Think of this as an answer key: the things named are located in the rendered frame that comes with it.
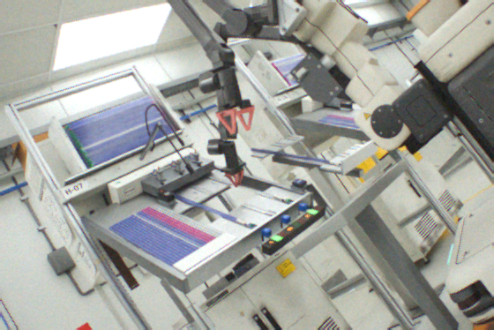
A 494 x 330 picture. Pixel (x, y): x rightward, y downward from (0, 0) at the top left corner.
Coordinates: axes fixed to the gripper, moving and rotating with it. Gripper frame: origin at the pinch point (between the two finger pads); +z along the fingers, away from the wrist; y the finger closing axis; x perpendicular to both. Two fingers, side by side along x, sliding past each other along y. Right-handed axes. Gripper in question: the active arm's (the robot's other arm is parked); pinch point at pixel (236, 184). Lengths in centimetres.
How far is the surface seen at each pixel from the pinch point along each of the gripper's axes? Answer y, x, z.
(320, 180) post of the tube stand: -29.1, 23.5, 7.4
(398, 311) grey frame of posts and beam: -8, 71, 52
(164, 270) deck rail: 60, 23, 1
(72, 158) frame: 49, -52, -27
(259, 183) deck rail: -7.8, 5.9, 2.2
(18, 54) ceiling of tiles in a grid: -1, -225, -80
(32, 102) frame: 50, -79, -54
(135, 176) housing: 28.3, -35.3, -11.3
